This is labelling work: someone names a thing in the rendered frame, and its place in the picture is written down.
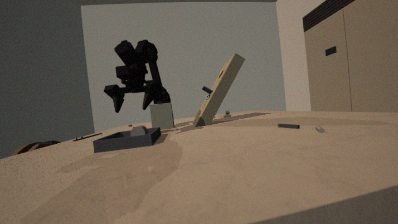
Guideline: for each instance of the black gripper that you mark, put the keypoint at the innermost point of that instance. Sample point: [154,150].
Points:
[152,89]

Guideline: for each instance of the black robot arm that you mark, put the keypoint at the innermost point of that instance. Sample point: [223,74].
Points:
[135,60]

